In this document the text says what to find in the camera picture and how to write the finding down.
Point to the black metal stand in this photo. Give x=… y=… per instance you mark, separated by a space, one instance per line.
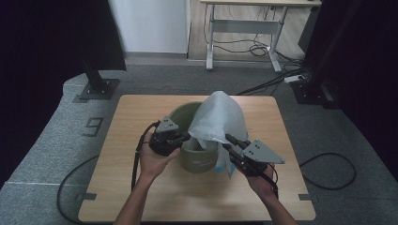
x=94 y=78
x=316 y=84

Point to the white metal frame desk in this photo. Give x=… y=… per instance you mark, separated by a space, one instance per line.
x=244 y=26

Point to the white power strip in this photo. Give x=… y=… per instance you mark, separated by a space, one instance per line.
x=294 y=79

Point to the green plastic bucket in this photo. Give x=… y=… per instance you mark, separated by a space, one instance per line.
x=200 y=159

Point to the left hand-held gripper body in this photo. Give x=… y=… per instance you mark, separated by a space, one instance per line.
x=162 y=142

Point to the person's right hand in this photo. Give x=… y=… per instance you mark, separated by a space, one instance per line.
x=259 y=184

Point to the person's left hand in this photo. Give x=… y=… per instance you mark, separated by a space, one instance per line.
x=153 y=165

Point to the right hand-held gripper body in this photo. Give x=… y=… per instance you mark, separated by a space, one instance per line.
x=259 y=154

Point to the white partition panel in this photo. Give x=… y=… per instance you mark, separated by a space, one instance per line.
x=150 y=25

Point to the black curtain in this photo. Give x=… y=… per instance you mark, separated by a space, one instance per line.
x=369 y=62
x=37 y=62

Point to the grey tape piece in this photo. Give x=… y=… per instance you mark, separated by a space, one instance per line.
x=87 y=196
x=305 y=197

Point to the white bag with blue band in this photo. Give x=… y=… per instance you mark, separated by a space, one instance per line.
x=219 y=118

